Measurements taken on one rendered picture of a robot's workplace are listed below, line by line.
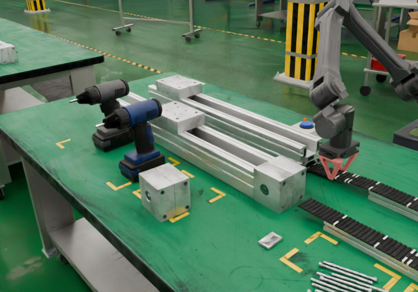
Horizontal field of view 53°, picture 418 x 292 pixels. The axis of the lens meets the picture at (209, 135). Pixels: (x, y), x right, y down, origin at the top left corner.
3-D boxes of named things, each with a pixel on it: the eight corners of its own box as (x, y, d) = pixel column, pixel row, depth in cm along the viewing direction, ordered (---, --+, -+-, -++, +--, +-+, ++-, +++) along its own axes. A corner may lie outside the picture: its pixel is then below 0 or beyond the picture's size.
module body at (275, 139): (320, 163, 127) (322, 137, 123) (299, 174, 121) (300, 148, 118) (169, 99, 183) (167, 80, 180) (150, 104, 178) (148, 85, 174)
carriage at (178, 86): (202, 99, 165) (201, 83, 162) (180, 106, 159) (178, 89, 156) (178, 89, 176) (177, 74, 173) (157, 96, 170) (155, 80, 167)
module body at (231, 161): (278, 185, 116) (279, 158, 112) (252, 199, 110) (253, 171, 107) (131, 110, 172) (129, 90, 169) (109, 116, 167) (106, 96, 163)
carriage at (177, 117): (205, 132, 136) (204, 112, 134) (178, 142, 130) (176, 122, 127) (176, 118, 148) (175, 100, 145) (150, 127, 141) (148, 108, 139)
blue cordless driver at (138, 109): (170, 168, 127) (164, 100, 118) (112, 193, 115) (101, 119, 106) (155, 160, 132) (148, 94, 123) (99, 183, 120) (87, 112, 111)
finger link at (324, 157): (315, 177, 117) (318, 147, 113) (330, 169, 121) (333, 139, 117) (336, 187, 112) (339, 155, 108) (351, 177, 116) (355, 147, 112)
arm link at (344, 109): (359, 103, 108) (338, 99, 112) (347, 111, 104) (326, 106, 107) (356, 127, 111) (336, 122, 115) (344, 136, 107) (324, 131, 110)
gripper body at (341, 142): (317, 152, 113) (319, 127, 110) (339, 141, 119) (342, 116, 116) (338, 160, 108) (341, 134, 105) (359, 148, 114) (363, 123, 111)
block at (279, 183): (310, 195, 111) (312, 164, 107) (278, 214, 104) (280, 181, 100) (283, 182, 117) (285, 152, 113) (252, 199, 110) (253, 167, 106)
